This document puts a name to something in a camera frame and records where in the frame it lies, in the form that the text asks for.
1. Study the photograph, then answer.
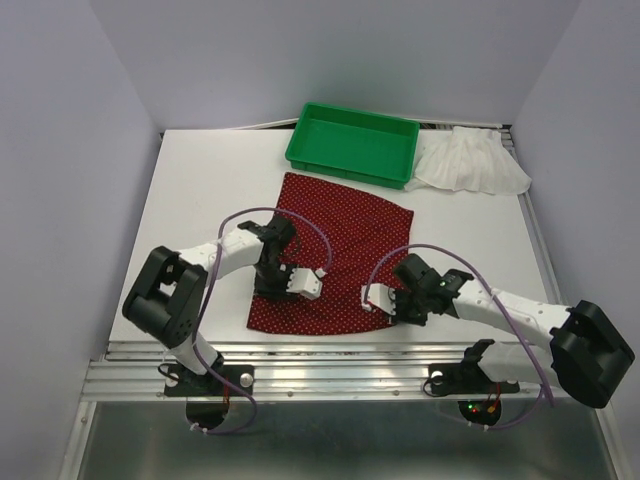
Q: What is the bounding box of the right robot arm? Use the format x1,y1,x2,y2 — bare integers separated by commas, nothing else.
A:
365,254,635,409

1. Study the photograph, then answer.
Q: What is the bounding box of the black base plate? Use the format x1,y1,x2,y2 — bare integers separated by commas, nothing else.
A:
157,363,255,398
422,362,520,398

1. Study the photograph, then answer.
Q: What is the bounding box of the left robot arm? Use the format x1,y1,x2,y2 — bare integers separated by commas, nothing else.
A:
122,214,296,394

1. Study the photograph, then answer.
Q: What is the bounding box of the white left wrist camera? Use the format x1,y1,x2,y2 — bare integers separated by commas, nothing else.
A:
286,268,323,300

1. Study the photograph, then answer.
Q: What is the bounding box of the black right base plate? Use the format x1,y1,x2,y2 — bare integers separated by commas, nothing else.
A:
422,362,520,398

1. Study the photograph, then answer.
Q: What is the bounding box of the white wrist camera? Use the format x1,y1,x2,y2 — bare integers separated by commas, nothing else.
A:
286,268,323,300
361,283,396,316

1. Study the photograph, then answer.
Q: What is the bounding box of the white skirt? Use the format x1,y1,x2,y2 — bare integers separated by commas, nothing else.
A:
404,126,532,196

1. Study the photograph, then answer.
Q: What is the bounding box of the red polka dot skirt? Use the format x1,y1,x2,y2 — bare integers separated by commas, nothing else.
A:
247,173,414,336

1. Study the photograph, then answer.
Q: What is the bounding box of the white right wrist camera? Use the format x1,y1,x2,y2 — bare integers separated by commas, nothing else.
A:
361,283,396,316

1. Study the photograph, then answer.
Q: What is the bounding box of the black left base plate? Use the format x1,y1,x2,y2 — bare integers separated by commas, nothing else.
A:
157,363,255,398

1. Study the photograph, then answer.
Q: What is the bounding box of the green plastic bin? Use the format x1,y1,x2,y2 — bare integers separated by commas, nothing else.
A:
285,102,420,190

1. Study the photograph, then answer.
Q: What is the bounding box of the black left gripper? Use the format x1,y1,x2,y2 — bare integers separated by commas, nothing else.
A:
254,259,302,302

